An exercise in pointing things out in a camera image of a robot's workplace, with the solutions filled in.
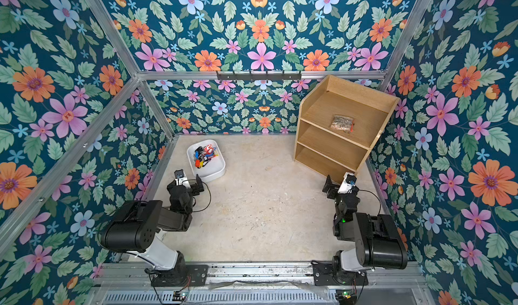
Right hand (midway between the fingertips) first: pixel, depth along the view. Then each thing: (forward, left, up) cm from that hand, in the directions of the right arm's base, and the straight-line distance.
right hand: (340, 177), depth 87 cm
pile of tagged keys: (+18, +69, -8) cm, 72 cm away
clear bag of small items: (+11, +2, +22) cm, 24 cm away
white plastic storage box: (+10, +61, -10) cm, 63 cm away
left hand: (0, +69, -2) cm, 69 cm away
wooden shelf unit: (+10, +2, +5) cm, 12 cm away
